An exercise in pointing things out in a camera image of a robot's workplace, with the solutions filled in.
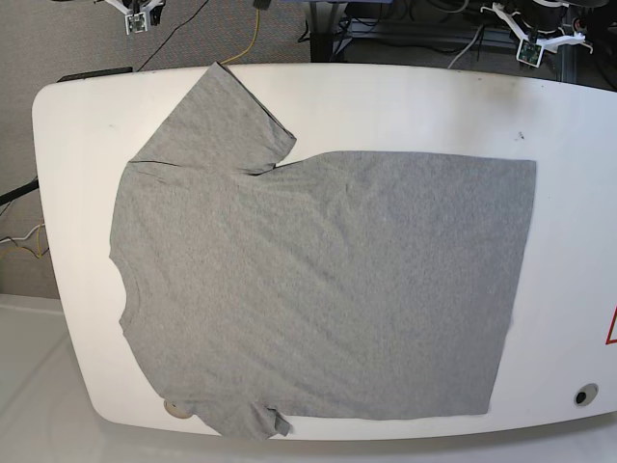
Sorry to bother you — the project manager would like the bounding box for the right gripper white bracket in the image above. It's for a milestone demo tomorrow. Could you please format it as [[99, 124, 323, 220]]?
[[103, 0, 166, 31]]

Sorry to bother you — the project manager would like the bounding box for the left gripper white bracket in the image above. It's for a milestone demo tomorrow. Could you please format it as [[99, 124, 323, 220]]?
[[480, 0, 594, 60]]

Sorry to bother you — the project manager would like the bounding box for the grey T-shirt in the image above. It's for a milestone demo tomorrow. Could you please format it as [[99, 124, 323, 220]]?
[[110, 65, 536, 440]]

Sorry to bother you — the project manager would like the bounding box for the black bar behind table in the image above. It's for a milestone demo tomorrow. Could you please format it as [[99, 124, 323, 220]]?
[[57, 67, 133, 83]]

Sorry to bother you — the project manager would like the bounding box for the black table leg stand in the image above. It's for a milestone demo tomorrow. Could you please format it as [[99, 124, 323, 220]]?
[[301, 1, 348, 63]]

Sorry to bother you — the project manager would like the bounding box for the red triangle sticker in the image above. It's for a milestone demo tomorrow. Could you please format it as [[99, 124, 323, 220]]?
[[605, 308, 617, 345]]

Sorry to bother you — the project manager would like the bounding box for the right table grommet hole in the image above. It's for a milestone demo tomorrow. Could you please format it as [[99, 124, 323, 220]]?
[[574, 383, 599, 407]]

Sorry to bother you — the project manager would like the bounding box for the table grommet hole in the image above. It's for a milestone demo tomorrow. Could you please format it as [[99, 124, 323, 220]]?
[[163, 400, 193, 420], [574, 383, 599, 407]]

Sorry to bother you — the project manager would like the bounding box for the left table grommet hole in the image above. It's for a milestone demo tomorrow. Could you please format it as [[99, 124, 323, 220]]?
[[163, 400, 193, 420]]

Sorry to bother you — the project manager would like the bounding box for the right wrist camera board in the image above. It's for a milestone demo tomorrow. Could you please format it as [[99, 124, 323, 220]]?
[[124, 13, 148, 35]]

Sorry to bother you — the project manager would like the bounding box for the yellow cable on floor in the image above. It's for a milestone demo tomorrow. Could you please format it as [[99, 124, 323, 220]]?
[[222, 8, 262, 67]]

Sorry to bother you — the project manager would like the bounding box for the white cable at left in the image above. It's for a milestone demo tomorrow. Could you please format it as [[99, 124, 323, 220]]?
[[0, 224, 47, 259]]

